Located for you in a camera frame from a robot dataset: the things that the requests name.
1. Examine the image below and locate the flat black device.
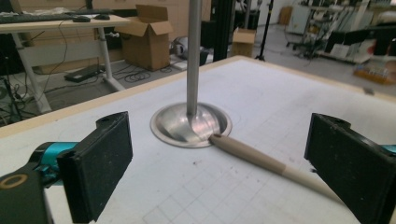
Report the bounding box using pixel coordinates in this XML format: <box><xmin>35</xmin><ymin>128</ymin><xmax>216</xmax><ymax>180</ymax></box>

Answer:
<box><xmin>64</xmin><ymin>63</ymin><xmax>106</xmax><ymax>84</ymax></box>

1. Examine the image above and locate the white grid mat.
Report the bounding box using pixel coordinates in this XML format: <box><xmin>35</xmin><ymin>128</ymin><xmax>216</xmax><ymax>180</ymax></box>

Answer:
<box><xmin>0</xmin><ymin>59</ymin><xmax>396</xmax><ymax>224</ymax></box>

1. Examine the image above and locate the small cardboard box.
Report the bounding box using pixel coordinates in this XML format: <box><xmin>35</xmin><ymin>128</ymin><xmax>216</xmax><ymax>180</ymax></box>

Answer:
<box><xmin>231</xmin><ymin>27</ymin><xmax>257</xmax><ymax>59</ymax></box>

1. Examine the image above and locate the orange wooden crate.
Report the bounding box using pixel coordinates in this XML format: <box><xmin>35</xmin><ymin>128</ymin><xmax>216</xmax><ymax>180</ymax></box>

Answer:
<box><xmin>352</xmin><ymin>66</ymin><xmax>396</xmax><ymax>86</ymax></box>

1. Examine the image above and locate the black tripod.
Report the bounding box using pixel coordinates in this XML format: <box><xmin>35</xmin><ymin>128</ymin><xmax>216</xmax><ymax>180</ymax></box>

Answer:
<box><xmin>254</xmin><ymin>0</ymin><xmax>276</xmax><ymax>62</ymax></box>

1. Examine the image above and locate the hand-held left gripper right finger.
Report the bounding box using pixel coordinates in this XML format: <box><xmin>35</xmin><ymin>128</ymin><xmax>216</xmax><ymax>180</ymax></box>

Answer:
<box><xmin>304</xmin><ymin>112</ymin><xmax>396</xmax><ymax>224</ymax></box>

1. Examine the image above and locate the white desk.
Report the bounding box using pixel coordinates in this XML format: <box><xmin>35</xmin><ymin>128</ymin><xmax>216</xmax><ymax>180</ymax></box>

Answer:
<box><xmin>0</xmin><ymin>13</ymin><xmax>132</xmax><ymax>115</ymax></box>

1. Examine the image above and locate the black keyboard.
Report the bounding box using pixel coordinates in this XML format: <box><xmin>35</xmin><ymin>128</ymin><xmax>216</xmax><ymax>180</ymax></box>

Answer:
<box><xmin>0</xmin><ymin>12</ymin><xmax>76</xmax><ymax>25</ymax></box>

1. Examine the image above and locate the beige spatula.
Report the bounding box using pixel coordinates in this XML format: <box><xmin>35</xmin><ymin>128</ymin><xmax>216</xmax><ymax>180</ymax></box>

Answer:
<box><xmin>208</xmin><ymin>133</ymin><xmax>344</xmax><ymax>204</ymax></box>

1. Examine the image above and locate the black frame post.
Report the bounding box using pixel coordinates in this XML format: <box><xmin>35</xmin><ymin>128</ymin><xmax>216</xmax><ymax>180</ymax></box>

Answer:
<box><xmin>212</xmin><ymin>0</ymin><xmax>235</xmax><ymax>63</ymax></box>

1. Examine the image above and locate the white foam board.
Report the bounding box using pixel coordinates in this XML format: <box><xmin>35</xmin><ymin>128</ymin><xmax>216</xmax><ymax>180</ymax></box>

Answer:
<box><xmin>172</xmin><ymin>60</ymin><xmax>189</xmax><ymax>71</ymax></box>

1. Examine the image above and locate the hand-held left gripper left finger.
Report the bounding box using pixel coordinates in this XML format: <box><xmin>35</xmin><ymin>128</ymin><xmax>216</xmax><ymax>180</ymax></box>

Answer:
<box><xmin>56</xmin><ymin>111</ymin><xmax>134</xmax><ymax>224</ymax></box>

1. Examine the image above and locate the grey round appliance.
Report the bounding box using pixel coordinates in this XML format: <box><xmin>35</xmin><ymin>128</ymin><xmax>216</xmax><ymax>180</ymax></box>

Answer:
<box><xmin>170</xmin><ymin>35</ymin><xmax>190</xmax><ymax>60</ymax></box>

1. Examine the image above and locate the large open cardboard box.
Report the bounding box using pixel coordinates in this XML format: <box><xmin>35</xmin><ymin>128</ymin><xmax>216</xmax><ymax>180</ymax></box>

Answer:
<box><xmin>114</xmin><ymin>4</ymin><xmax>175</xmax><ymax>72</ymax></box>

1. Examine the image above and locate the coiled black floor cable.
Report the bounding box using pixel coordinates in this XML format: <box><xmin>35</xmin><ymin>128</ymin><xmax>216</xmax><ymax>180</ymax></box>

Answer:
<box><xmin>123</xmin><ymin>69</ymin><xmax>152</xmax><ymax>84</ymax></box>

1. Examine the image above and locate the silver metal utensil stand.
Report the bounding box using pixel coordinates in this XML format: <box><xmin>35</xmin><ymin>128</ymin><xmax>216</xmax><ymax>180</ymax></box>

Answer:
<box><xmin>149</xmin><ymin>0</ymin><xmax>233</xmax><ymax>148</ymax></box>

